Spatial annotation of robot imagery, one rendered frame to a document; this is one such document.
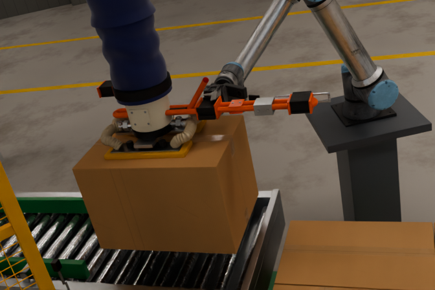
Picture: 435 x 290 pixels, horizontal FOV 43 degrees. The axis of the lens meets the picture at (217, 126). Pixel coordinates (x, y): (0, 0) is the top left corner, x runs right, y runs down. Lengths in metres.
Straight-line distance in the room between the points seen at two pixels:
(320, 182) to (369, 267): 1.54
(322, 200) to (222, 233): 1.53
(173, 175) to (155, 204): 0.17
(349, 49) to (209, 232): 0.99
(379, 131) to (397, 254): 0.66
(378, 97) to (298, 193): 1.27
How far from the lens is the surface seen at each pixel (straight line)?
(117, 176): 2.17
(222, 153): 2.05
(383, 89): 2.60
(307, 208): 3.54
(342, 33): 2.46
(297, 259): 2.35
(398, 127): 2.76
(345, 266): 2.30
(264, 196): 2.65
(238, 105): 2.05
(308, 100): 1.98
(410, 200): 3.55
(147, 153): 2.14
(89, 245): 2.75
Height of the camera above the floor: 2.08
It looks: 26 degrees down
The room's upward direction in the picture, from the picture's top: 12 degrees counter-clockwise
